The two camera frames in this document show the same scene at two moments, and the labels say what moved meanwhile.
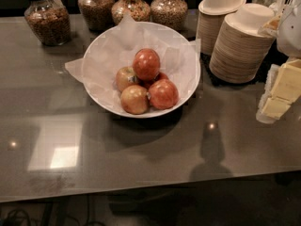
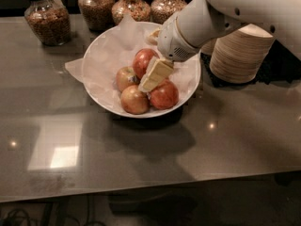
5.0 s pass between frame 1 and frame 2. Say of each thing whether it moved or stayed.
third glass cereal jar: stayed
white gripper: moved
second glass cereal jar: stayed
